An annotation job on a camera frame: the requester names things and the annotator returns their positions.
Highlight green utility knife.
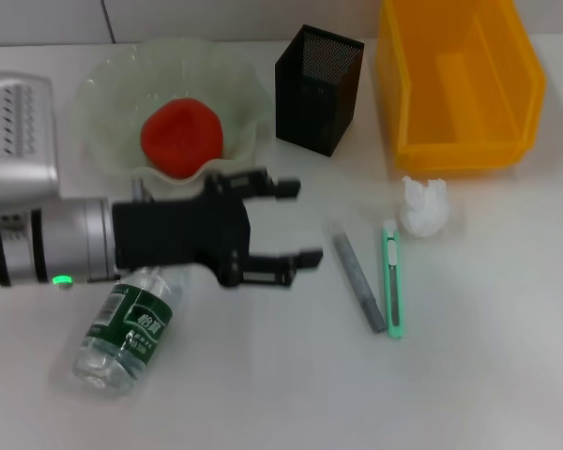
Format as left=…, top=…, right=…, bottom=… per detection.
left=381, top=218, right=404, bottom=340

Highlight pale green wavy fruit plate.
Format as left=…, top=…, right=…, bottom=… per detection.
left=72, top=37, right=273, bottom=185

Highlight grey glitter pen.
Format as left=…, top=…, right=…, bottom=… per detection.
left=327, top=222, right=387, bottom=335

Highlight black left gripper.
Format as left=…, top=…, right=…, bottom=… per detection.
left=112, top=166, right=324, bottom=288

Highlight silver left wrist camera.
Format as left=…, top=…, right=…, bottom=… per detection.
left=0, top=72, right=60, bottom=201

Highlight white paper ball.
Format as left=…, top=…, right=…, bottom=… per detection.
left=398, top=175, right=450, bottom=239

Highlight black mesh pen holder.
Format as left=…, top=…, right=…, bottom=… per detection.
left=275, top=23, right=365, bottom=158

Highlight clear green-label water bottle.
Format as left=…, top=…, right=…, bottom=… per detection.
left=70, top=265, right=189, bottom=390

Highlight yellow plastic bin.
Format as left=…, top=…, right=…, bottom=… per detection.
left=373, top=0, right=547, bottom=173

